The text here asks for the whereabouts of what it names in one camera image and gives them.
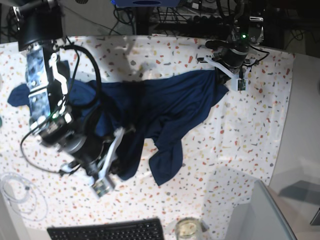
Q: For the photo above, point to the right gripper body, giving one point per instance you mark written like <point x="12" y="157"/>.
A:
<point x="87" y="149"/>

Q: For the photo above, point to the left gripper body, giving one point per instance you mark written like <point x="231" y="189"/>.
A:
<point x="234" y="56"/>

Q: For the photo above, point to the navy blue t-shirt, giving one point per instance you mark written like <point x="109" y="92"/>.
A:
<point x="163" y="110"/>

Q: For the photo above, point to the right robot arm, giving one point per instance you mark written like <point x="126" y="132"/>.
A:
<point x="53" y="116"/>

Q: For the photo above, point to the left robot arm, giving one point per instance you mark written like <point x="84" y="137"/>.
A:
<point x="245" y="26"/>

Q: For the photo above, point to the terrazzo pattern table cover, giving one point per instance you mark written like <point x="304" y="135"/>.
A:
<point x="222" y="158"/>

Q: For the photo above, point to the black computer keyboard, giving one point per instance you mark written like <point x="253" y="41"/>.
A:
<point x="147" y="229"/>

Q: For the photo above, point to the blue box with oval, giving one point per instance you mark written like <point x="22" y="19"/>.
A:
<point x="146" y="3"/>

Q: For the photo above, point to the clear glass jar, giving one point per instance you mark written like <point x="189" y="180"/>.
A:
<point x="188" y="229"/>

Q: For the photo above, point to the grey laptop computer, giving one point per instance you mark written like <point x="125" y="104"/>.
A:
<point x="259" y="219"/>

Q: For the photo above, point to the black wire rack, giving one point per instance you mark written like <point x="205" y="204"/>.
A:
<point x="182" y="14"/>

